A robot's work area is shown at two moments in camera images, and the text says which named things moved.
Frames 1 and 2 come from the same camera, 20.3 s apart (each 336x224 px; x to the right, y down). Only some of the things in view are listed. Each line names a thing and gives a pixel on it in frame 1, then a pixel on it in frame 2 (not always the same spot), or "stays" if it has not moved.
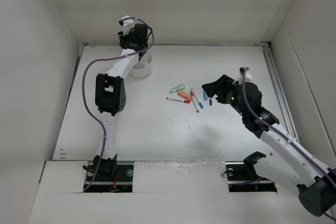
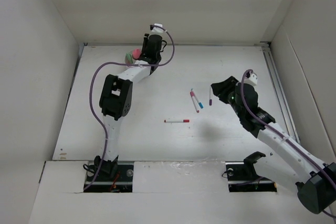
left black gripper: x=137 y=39 to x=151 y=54
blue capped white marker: x=200 y=104 stays
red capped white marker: x=179 y=100 to x=176 y=120
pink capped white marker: x=195 y=105 stays
